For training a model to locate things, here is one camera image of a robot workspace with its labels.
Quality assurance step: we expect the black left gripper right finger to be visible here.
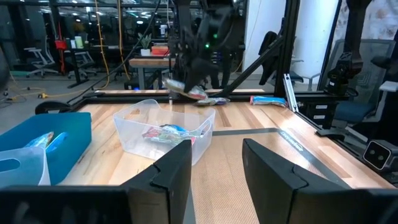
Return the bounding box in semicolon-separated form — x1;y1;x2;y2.
242;138;373;224

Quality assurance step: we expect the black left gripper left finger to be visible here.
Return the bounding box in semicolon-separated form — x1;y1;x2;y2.
121;139;193;224

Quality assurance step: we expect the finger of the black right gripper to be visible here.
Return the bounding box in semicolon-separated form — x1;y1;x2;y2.
198;58;217;90
184;58;203;94

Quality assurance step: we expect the orange brown granola bar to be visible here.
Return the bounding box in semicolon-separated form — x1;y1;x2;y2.
163;78;208;100

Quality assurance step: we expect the red green granola bar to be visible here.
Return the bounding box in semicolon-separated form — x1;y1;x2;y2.
142;126;175;144

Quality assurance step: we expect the blue white granola bar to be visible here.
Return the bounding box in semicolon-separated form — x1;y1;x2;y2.
160;123;203;146

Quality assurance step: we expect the clear plastic bin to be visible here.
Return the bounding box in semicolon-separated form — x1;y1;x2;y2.
0;146;51;187
113;98;216;166

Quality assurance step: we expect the orange box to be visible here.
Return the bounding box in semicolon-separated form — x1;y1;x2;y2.
151;45;170;57

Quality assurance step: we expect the wooden background table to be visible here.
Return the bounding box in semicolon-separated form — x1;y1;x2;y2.
129;57;175;91

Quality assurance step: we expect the black jacket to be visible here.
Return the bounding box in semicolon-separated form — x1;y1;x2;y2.
259;30;281;86

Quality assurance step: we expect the small plant white pot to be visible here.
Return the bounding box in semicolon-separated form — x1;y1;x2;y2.
138;32;153;57

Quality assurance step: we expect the grey-bordered silicone mat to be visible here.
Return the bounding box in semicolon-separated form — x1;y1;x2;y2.
186;127;354;224

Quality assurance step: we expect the silver aluminium bar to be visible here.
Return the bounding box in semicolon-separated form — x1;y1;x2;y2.
282;73;300;113

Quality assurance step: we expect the black labelled control box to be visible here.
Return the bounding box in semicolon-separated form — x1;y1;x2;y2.
303;98;351;129

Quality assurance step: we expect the blue plastic bin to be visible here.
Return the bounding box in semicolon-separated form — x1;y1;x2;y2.
0;112;93;187

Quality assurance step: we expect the white office chair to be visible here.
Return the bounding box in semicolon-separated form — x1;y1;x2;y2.
24;46;60;78
67;51;98;79

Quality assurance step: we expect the grey mesh office chair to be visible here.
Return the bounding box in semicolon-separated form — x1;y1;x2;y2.
320;39;398;138

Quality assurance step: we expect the yellow hanging cable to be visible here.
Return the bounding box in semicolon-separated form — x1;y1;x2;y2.
94;0;110;91
117;0;131;80

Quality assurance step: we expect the grey table camera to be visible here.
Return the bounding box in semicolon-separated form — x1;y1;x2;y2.
362;139;398;175

